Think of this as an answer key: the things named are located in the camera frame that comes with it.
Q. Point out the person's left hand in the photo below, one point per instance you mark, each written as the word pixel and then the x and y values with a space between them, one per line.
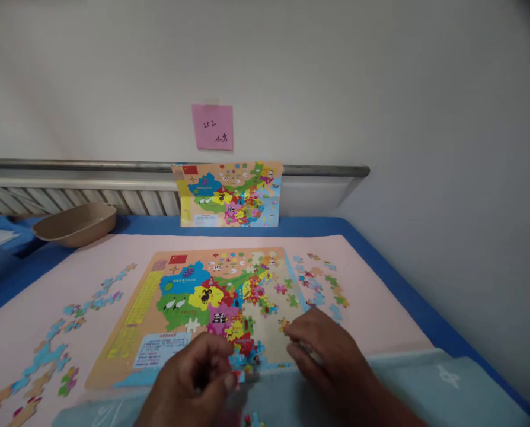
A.
pixel 185 382

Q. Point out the person's right hand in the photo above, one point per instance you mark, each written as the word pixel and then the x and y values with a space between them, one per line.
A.
pixel 336 356

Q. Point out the person's right fingers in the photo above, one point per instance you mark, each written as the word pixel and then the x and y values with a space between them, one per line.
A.
pixel 298 340

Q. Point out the person's left fingers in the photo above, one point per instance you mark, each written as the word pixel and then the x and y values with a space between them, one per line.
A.
pixel 222 378

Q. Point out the red puzzle piece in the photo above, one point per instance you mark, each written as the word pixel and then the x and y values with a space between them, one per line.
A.
pixel 237 378

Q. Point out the colourful puzzle piece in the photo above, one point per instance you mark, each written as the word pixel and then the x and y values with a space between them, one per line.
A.
pixel 252 419

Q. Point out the pile of mixed colourful pieces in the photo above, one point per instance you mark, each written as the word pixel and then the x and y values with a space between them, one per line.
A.
pixel 323 284

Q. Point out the map jigsaw puzzle board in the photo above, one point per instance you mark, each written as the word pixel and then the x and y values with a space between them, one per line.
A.
pixel 189 298

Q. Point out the blue table cover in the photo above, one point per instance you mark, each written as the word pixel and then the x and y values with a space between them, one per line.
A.
pixel 380 249

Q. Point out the printed map reference sheet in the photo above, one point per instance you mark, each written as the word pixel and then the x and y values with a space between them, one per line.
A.
pixel 229 195

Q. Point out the pink table mat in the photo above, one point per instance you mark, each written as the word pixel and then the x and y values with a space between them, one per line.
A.
pixel 91 267

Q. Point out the pile of blue puzzle pieces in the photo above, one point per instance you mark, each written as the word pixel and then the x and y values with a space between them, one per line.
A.
pixel 51 351

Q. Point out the white radiator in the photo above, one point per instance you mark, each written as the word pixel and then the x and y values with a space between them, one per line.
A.
pixel 114 200

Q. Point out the tan plastic basin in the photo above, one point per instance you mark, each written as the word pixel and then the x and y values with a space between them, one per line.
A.
pixel 76 227

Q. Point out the pink sticky note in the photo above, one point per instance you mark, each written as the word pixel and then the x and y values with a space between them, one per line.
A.
pixel 212 126

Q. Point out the folded blue cloth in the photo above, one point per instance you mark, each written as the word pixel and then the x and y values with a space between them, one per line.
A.
pixel 2 253

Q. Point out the metal rail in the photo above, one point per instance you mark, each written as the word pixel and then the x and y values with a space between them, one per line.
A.
pixel 69 165

